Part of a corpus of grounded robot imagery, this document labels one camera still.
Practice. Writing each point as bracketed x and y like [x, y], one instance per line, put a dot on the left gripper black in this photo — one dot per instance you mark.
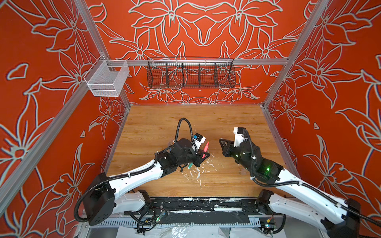
[199, 153]

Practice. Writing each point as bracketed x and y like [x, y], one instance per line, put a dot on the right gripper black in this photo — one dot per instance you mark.
[233, 148]

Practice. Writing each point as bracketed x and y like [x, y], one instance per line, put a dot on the pink marker pen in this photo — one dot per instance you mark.
[205, 151]

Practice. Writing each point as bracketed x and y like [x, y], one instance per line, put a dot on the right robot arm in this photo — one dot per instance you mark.
[289, 195]

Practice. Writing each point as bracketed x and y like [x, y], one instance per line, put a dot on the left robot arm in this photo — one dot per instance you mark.
[110, 195]

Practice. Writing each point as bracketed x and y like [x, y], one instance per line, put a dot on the clear plastic bin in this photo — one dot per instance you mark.
[106, 78]

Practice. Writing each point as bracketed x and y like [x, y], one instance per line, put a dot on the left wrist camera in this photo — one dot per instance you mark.
[197, 140]

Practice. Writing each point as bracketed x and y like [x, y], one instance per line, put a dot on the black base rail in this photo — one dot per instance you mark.
[246, 205]

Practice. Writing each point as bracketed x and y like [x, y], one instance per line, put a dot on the black wire basket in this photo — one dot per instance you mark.
[190, 73]

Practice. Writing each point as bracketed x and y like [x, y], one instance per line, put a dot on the white cable duct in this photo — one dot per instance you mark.
[225, 222]

